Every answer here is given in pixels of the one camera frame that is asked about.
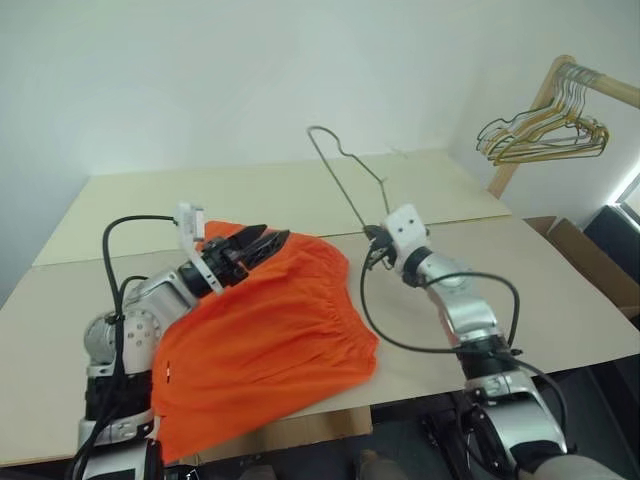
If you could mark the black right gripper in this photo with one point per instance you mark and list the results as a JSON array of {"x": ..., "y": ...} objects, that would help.
[{"x": 386, "y": 250}]

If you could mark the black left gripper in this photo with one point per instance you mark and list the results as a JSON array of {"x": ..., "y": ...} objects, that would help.
[{"x": 225, "y": 265}]

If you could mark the orange shorts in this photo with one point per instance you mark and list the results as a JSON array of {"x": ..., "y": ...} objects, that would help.
[{"x": 260, "y": 350}]

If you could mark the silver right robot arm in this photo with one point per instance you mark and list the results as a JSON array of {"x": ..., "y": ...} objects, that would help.
[{"x": 470, "y": 310}]

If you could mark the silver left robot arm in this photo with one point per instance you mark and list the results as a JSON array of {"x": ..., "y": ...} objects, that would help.
[{"x": 145, "y": 295}]

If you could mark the open brown cardboard box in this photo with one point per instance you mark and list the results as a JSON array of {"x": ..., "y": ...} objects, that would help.
[{"x": 590, "y": 265}]

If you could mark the grey-brown rounded shape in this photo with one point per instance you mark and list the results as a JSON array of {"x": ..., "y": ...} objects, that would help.
[{"x": 377, "y": 467}]

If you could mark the black bulky object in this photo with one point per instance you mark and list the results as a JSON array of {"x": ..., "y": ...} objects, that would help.
[{"x": 615, "y": 225}]

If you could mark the wooden clothes rack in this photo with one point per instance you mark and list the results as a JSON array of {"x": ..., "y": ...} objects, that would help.
[{"x": 620, "y": 87}]

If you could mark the grey rounded shape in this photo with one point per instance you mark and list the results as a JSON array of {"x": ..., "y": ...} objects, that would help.
[{"x": 575, "y": 470}]

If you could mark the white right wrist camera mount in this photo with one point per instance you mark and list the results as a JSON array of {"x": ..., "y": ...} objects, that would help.
[{"x": 407, "y": 230}]

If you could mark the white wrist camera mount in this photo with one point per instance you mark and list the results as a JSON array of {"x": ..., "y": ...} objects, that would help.
[
  {"x": 192, "y": 225},
  {"x": 407, "y": 230}
]

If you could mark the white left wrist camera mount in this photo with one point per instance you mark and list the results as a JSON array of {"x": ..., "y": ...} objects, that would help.
[{"x": 192, "y": 225}]

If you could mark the black metal table frame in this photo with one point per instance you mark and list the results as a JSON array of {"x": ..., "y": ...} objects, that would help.
[{"x": 440, "y": 435}]

